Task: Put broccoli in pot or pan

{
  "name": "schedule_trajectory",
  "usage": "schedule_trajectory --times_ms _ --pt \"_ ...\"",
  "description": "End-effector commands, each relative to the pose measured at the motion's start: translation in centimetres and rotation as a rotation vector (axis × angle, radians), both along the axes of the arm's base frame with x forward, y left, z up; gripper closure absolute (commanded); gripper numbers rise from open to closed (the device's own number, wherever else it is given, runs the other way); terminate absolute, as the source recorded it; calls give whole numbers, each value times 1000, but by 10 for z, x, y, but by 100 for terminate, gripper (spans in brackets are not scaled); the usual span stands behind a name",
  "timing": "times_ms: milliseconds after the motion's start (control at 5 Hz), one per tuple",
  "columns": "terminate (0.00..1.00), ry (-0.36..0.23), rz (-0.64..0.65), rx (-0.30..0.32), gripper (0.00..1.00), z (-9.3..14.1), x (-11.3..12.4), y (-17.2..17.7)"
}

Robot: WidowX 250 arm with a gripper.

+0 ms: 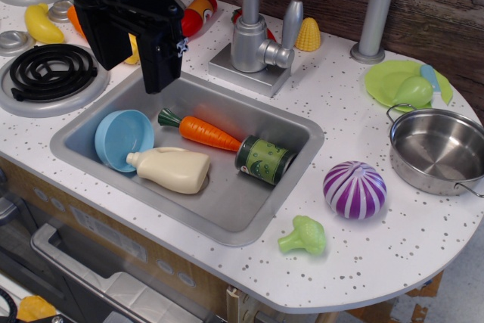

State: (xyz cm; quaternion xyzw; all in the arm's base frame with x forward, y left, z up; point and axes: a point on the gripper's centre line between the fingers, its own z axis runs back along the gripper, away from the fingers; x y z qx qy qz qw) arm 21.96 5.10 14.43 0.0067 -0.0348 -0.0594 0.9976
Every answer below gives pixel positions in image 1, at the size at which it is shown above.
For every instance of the red toy ketchup bottle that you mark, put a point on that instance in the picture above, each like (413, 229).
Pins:
(196, 15)

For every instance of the light green toy broccoli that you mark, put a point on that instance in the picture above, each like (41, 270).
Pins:
(307, 234)

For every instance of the purple striped toy onion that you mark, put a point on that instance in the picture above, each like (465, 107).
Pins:
(354, 190)

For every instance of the silver stove knob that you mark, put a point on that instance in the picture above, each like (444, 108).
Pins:
(58, 11)
(14, 42)

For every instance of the front black stove burner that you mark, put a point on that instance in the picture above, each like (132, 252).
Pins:
(51, 80)

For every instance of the silver toy faucet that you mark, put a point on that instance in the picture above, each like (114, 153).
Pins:
(253, 61)

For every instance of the yellow object on floor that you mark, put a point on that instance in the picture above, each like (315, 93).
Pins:
(33, 308)

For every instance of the silver stove knob back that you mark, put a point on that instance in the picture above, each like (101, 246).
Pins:
(58, 11)

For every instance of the stainless steel pot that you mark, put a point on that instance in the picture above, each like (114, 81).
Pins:
(437, 151)

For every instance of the light green toy pear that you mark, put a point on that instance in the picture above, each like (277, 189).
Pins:
(415, 90)

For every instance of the blue toy knife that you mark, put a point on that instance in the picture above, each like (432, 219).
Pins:
(428, 72)

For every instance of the yellow toy corn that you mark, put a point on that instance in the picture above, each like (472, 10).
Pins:
(309, 38)

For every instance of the silver stove knob front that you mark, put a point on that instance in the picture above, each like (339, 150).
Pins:
(14, 42)

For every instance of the green toy can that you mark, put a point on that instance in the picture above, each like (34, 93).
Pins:
(263, 159)

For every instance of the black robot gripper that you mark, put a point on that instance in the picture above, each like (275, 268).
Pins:
(160, 53)

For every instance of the red toy chili pepper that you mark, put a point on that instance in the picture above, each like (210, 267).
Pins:
(237, 14)

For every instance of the yellow toy bell pepper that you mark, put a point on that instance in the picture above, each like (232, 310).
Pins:
(134, 58)

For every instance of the cream toy bottle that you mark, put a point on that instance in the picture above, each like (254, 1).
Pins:
(175, 169)

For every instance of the orange toy carrot in sink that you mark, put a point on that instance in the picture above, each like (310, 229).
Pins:
(197, 130)

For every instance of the yellow toy banana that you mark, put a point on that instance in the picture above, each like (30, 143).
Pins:
(39, 25)

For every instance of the grey right post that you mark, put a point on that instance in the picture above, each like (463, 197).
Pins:
(369, 49)

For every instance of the light green plate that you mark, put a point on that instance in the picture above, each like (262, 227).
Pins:
(383, 80)

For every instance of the blue toy bowl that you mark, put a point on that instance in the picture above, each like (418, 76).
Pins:
(120, 133)

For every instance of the grey sink basin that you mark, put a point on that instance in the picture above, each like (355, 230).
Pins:
(234, 208)

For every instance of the oven door handle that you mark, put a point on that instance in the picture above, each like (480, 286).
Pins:
(103, 283)

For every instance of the small orange toy carrot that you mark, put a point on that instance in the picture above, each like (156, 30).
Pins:
(72, 17)

